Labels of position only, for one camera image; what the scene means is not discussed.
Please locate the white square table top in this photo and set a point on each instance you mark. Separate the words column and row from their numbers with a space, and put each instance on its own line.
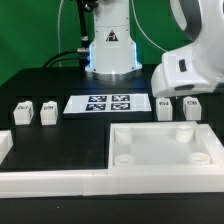
column 164, row 144

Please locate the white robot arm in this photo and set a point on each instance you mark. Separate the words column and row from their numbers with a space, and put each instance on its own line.
column 113, row 54

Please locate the white fiducial marker sheet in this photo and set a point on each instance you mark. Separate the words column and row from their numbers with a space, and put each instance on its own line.
column 108, row 103

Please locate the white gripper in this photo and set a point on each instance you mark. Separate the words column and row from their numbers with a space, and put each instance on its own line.
column 176, row 75

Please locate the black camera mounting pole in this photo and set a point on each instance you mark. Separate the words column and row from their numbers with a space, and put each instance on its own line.
column 85, row 6

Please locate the white U-shaped obstacle fence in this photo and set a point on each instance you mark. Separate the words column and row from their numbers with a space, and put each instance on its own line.
column 113, row 181

